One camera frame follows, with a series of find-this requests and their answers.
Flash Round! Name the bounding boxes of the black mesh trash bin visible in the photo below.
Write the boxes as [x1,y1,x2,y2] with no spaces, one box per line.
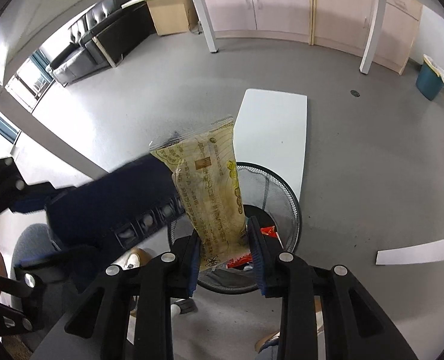
[166,161,303,295]

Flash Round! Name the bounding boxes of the cardboard box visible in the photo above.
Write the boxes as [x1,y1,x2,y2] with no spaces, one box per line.
[146,0,198,36]

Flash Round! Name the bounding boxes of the dark blue packaged item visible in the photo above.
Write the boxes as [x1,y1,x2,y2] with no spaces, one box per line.
[46,154,185,253]

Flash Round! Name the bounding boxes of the white board on floor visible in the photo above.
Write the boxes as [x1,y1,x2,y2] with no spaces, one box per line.
[233,88,308,197]

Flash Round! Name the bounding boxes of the beige printed snack wrapper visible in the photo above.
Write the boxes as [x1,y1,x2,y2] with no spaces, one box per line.
[149,116,248,271]

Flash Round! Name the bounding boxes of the dark teal waste bin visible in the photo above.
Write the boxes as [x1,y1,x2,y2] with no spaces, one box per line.
[415,55,444,101]

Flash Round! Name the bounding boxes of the pink low cabinets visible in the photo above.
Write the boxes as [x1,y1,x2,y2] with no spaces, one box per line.
[205,0,422,73]

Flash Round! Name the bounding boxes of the white strip on floor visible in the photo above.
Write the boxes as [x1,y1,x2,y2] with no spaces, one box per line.
[375,239,444,266]

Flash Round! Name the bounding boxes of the black leather sofa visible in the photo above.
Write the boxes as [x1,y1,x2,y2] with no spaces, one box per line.
[46,0,155,86]

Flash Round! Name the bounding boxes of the red printed plastic bag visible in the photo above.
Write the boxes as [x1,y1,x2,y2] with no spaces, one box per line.
[226,225,280,268]

